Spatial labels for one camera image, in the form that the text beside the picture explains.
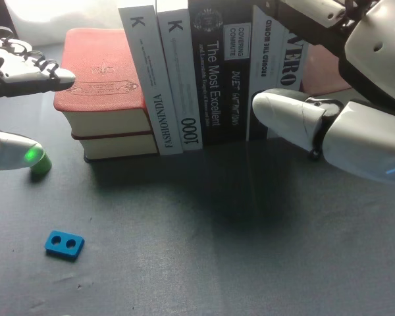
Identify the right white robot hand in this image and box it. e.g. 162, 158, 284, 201
251, 0, 395, 185

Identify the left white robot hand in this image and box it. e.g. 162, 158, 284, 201
0, 26, 77, 177

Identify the grey book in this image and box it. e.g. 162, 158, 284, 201
246, 5, 287, 141

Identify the thick red cloth-bound book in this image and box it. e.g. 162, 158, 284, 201
53, 28, 152, 135

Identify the white book FASHIONINDIA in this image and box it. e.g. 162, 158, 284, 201
117, 5, 184, 156

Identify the black book COVERING COMMUTE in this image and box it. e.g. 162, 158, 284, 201
222, 0, 255, 143

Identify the white book 1000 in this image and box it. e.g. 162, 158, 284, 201
156, 0, 204, 152

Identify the black book The Most Excellent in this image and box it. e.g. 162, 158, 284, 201
188, 0, 232, 147

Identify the green cylinder block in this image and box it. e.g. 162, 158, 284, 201
30, 149, 52, 174

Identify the blue block with two holes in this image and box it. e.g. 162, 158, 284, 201
44, 230, 86, 263

